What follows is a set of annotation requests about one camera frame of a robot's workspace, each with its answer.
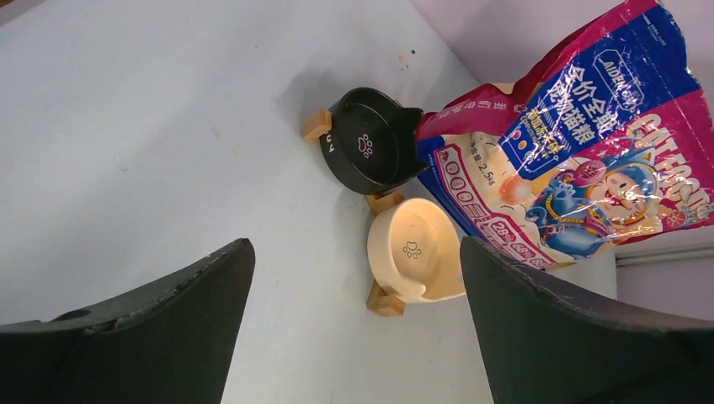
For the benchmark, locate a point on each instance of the pink blue cat food bag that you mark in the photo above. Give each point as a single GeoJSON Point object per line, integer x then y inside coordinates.
{"type": "Point", "coordinates": [607, 140]}

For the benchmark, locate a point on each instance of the cream cat-shaped pet bowl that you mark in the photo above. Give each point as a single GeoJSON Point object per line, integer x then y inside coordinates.
{"type": "Point", "coordinates": [413, 251]}

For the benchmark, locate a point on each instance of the black cat-shaped pet bowl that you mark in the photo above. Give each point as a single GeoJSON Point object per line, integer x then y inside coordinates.
{"type": "Point", "coordinates": [371, 147]}

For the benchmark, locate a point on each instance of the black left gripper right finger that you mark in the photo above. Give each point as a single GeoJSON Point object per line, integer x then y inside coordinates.
{"type": "Point", "coordinates": [545, 340]}

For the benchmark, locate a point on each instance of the wooden bowl stand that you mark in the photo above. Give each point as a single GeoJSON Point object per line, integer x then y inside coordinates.
{"type": "Point", "coordinates": [380, 301]}

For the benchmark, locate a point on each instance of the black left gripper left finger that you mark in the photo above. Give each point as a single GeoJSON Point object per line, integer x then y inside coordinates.
{"type": "Point", "coordinates": [168, 341]}

